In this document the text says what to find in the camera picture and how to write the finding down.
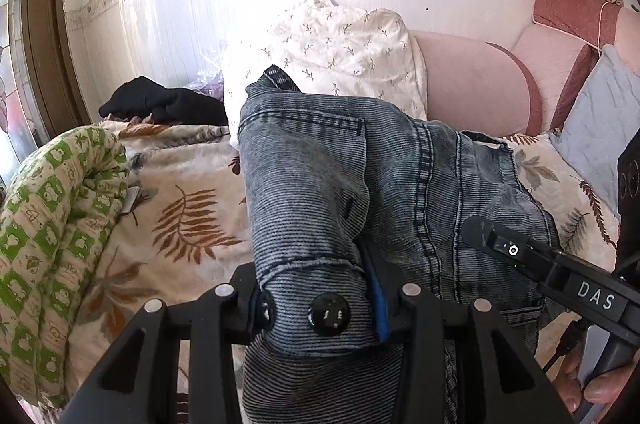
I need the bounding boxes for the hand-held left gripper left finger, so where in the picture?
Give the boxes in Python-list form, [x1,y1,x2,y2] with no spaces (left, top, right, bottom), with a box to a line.
[57,264,273,424]

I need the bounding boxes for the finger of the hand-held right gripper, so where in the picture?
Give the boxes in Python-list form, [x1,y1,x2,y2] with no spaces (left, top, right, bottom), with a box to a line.
[461,216,561,285]

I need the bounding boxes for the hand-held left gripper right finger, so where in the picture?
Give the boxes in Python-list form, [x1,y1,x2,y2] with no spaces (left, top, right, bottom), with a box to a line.
[360,246,576,424]

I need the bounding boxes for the grey-blue denim pants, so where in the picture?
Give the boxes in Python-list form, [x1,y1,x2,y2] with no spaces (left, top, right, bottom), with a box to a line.
[237,64,561,424]

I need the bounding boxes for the person's right hand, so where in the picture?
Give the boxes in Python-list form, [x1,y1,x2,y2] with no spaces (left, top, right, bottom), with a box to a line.
[557,346,640,417]

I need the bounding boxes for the leaf printed blanket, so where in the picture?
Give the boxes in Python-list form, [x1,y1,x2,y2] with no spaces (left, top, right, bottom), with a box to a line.
[65,119,621,424]

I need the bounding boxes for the grey-blue pillow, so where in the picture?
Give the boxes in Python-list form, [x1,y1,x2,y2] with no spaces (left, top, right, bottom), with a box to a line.
[550,45,640,217]

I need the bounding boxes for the pink padded headboard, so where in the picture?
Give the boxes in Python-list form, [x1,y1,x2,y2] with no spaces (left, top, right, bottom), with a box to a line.
[410,0,640,137]

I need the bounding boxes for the green patterned quilt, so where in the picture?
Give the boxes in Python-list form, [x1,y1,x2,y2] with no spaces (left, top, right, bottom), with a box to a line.
[0,126,131,407]

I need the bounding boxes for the black cloth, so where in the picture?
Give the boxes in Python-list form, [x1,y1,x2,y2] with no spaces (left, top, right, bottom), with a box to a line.
[98,76,230,127]

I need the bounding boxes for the purple plastic bag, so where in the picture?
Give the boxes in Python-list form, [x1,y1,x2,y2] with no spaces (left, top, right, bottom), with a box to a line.
[187,71,226,102]

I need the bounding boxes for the white floral pillow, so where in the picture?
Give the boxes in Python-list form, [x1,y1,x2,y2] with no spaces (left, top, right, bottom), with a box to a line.
[220,0,428,149]

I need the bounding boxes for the patterned glass pane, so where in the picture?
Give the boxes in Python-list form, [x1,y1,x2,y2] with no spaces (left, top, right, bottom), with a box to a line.
[0,0,41,185]

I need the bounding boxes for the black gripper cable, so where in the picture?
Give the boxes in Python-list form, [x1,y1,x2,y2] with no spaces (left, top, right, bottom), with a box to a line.
[542,319,586,370]

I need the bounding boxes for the thin white string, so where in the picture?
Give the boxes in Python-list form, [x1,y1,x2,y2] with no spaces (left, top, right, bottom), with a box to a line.
[595,0,623,54]

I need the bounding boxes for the brown wooden door frame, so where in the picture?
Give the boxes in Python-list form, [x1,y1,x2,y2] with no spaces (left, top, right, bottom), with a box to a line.
[20,0,86,135]

